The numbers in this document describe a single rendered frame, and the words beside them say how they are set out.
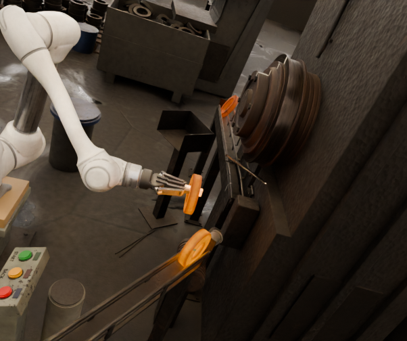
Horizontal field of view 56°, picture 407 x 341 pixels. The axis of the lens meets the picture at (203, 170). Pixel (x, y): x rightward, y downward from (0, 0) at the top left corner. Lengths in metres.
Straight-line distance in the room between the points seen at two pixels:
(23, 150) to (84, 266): 0.71
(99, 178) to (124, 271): 1.07
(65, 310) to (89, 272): 0.77
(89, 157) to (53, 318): 0.57
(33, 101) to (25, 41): 0.36
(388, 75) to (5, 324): 1.41
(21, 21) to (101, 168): 0.58
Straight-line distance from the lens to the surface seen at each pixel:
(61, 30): 1.59
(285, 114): 1.45
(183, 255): 1.37
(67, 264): 2.20
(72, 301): 1.42
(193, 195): 1.38
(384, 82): 1.20
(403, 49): 1.19
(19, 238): 2.28
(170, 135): 2.28
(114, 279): 2.17
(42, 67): 1.47
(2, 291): 1.33
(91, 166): 1.22
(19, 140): 1.87
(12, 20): 1.51
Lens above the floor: 1.67
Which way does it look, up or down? 31 degrees down
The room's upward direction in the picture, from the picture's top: 22 degrees clockwise
